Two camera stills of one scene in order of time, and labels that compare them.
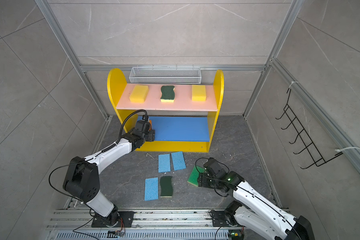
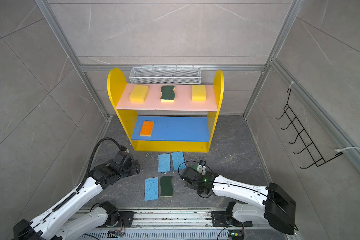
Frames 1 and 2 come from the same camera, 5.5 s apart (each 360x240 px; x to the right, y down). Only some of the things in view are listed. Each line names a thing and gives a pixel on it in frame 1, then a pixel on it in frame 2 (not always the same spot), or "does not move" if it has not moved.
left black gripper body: (150, 136) -> (133, 168)
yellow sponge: (139, 93) does not move
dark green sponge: (167, 94) does not move
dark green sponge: (167, 187) does not move
